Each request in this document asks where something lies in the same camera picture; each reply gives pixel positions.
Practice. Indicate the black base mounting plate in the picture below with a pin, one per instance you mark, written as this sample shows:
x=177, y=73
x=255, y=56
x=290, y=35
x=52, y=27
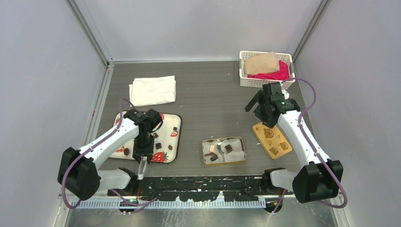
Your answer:
x=199, y=188

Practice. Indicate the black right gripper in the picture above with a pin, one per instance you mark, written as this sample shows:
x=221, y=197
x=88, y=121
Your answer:
x=268, y=120

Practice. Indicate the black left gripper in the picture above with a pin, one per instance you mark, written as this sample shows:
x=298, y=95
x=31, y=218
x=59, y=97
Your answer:
x=138, y=152

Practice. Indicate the pink red cloth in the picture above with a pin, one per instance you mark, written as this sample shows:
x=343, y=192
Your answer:
x=282, y=74

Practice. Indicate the white folded towel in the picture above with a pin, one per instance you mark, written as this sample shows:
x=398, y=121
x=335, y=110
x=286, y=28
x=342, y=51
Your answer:
x=152, y=91

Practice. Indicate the silver metal tongs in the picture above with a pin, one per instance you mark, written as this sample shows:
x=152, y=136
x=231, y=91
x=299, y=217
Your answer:
x=142, y=167

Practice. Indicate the beige cloth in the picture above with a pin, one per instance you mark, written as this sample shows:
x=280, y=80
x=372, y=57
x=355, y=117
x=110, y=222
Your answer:
x=262, y=63

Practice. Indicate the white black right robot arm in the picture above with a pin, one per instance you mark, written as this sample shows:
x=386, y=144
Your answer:
x=282, y=129

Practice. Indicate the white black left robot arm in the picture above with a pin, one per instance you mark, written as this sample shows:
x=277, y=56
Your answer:
x=79, y=169

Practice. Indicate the gold tin box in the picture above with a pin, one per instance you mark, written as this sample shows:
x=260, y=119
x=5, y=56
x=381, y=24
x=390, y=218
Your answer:
x=223, y=151

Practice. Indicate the white paper liner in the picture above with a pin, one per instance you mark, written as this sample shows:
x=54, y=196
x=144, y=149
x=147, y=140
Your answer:
x=235, y=155

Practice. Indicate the gold bear print lid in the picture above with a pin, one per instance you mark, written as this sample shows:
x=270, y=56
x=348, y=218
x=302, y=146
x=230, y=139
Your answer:
x=272, y=140

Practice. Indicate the white plastic basket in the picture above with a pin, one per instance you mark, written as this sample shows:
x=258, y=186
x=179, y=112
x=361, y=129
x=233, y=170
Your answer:
x=244, y=81

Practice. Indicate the dark round chocolate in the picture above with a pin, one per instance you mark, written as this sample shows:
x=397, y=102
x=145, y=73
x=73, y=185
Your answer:
x=126, y=152

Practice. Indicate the white strawberry print tray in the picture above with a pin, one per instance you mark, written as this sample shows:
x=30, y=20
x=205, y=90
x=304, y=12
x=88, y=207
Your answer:
x=167, y=134

